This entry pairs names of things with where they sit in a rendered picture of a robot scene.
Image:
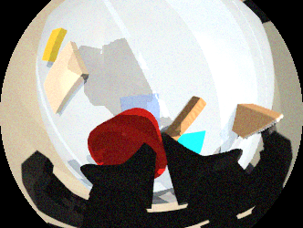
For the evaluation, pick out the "light orange wooden bar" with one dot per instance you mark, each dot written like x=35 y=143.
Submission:
x=191 y=111

